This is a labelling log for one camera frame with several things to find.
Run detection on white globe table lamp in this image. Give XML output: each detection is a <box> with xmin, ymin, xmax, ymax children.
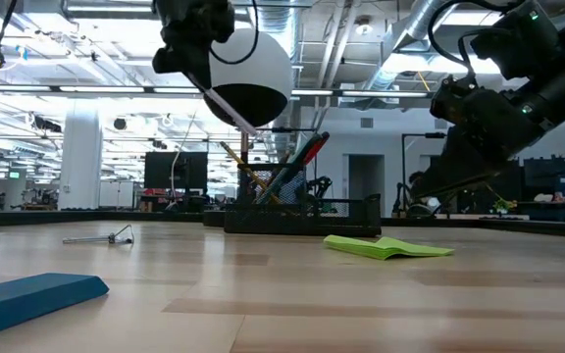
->
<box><xmin>201</xmin><ymin>26</ymin><xmax>294</xmax><ymax>228</ymax></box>

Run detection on black aluminium table frame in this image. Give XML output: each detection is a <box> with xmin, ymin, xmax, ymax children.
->
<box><xmin>0</xmin><ymin>208</ymin><xmax>565</xmax><ymax>240</ymax></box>

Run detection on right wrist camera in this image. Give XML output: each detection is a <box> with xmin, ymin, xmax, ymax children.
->
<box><xmin>469</xmin><ymin>2</ymin><xmax>561</xmax><ymax>80</ymax></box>

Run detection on teal pen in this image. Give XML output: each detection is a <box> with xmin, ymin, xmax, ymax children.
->
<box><xmin>255</xmin><ymin>146</ymin><xmax>308</xmax><ymax>205</ymax></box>
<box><xmin>262</xmin><ymin>132</ymin><xmax>324</xmax><ymax>202</ymax></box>

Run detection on black mesh desk organizer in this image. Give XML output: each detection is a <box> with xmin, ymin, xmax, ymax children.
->
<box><xmin>223</xmin><ymin>163</ymin><xmax>383</xmax><ymax>238</ymax></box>

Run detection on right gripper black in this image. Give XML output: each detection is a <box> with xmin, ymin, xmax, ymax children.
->
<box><xmin>410</xmin><ymin>76</ymin><xmax>554</xmax><ymax>199</ymax></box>

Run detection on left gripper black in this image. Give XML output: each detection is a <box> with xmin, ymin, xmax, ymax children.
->
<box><xmin>152</xmin><ymin>0</ymin><xmax>237</xmax><ymax>92</ymax></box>

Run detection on small metal tool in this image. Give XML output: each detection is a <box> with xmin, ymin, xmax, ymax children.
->
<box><xmin>62</xmin><ymin>223</ymin><xmax>135</xmax><ymax>246</ymax></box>

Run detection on green sticky note pad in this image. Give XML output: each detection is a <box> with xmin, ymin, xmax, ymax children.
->
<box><xmin>323</xmin><ymin>233</ymin><xmax>456</xmax><ymax>262</ymax></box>

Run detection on small potted plant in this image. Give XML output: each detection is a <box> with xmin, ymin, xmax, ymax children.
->
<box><xmin>491</xmin><ymin>196</ymin><xmax>518</xmax><ymax>213</ymax></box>

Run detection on black computer monitor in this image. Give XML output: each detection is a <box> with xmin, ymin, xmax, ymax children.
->
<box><xmin>143</xmin><ymin>150</ymin><xmax>209</xmax><ymax>191</ymax></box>

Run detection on blue eraser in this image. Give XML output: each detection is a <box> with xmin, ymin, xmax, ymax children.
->
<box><xmin>0</xmin><ymin>272</ymin><xmax>111</xmax><ymax>340</ymax></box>

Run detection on white cabinets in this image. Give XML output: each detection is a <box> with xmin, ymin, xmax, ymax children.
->
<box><xmin>98</xmin><ymin>179</ymin><xmax>136</xmax><ymax>209</ymax></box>

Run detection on white column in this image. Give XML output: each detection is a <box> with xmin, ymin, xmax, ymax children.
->
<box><xmin>57</xmin><ymin>110</ymin><xmax>103</xmax><ymax>211</ymax></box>

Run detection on purple pen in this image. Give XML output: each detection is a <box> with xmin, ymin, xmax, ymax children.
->
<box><xmin>189</xmin><ymin>73</ymin><xmax>260</xmax><ymax>137</ymax></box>

